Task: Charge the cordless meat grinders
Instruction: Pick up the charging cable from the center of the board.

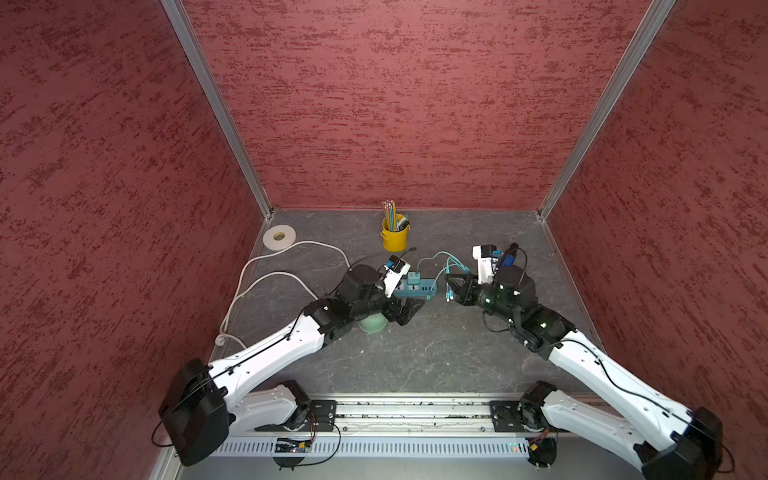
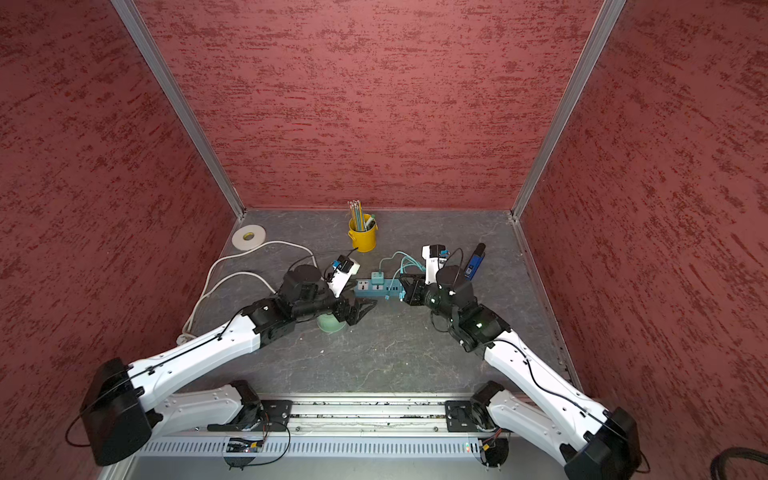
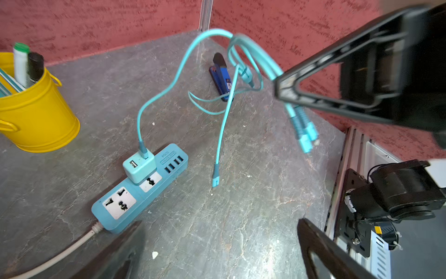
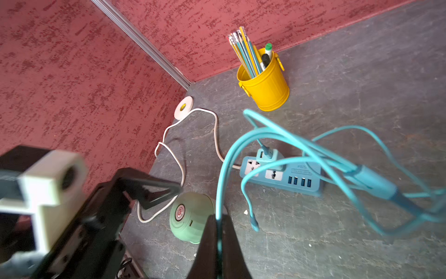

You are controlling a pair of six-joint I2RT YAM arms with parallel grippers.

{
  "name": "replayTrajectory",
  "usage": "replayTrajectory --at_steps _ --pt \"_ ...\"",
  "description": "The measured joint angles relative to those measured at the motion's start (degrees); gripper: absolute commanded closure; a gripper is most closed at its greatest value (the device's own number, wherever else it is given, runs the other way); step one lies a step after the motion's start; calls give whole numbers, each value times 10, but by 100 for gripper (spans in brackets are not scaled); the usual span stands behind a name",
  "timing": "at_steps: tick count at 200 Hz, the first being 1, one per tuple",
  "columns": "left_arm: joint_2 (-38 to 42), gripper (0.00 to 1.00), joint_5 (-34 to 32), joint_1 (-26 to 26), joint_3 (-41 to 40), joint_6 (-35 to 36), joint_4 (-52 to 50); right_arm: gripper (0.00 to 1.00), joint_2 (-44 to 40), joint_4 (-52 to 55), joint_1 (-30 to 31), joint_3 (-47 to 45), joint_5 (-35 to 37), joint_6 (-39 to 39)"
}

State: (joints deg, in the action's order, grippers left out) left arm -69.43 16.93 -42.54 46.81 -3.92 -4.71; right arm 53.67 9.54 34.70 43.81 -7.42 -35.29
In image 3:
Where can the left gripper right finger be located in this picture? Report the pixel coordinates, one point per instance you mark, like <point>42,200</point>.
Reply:
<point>320,253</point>

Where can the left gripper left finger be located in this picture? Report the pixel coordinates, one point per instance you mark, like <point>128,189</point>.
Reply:
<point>119,260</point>

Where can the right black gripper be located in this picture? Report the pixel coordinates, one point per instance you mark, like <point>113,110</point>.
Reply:
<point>393,70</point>

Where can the teal usb charger cube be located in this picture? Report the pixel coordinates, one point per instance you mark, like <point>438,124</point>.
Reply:
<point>140,166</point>

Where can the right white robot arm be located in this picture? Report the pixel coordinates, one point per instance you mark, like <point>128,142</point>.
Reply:
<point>405,191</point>

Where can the teal power strip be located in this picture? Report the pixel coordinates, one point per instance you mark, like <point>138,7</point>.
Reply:
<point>120,206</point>

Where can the blue black handheld device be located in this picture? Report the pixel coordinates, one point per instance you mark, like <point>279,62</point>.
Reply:
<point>220,76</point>

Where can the yellow metal bucket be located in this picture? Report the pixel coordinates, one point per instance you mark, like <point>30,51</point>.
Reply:
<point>38,119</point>

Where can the pencils bundle in bucket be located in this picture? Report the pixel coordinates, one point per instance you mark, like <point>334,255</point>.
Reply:
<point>9,86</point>

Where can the black marker in bucket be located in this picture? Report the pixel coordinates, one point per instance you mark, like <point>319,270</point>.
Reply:
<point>35,68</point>

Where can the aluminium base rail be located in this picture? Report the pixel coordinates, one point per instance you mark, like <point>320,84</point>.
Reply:
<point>354,210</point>

